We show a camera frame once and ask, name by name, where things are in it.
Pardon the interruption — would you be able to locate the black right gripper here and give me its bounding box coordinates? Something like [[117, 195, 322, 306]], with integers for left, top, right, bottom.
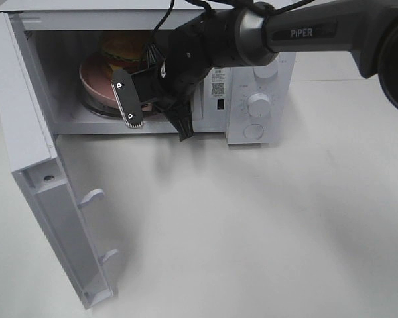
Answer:
[[142, 29, 212, 142]]

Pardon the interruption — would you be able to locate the round white door button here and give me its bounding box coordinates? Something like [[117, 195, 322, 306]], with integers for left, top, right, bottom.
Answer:
[[243, 124, 264, 140]]

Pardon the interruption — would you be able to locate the burger with lettuce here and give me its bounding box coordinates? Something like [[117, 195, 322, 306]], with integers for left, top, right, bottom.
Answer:
[[98, 30, 150, 78]]

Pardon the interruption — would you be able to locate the pink round plate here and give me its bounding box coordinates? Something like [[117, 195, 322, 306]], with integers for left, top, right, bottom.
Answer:
[[79, 52, 147, 111]]

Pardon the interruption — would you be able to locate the white microwave oven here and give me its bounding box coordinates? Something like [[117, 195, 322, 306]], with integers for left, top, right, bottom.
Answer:
[[0, 1, 296, 309]]

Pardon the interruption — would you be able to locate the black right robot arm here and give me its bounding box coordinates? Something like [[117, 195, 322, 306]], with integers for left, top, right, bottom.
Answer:
[[153, 1, 398, 140]]

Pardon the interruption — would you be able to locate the white warning label sticker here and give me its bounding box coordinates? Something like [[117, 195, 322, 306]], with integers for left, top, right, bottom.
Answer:
[[209, 68, 232, 99]]

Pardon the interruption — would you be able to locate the white lower timer knob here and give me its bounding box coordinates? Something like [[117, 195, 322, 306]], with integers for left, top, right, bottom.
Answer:
[[247, 93, 271, 118]]

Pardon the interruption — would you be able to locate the glass microwave turntable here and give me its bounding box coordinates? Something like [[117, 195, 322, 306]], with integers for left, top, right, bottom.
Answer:
[[80, 98, 165, 121]]

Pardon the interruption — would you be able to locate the white upper microwave knob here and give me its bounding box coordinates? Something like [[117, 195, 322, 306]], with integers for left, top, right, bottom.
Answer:
[[253, 60, 279, 81]]

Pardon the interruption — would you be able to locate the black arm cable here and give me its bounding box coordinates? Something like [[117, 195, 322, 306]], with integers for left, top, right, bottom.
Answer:
[[151, 0, 316, 37]]

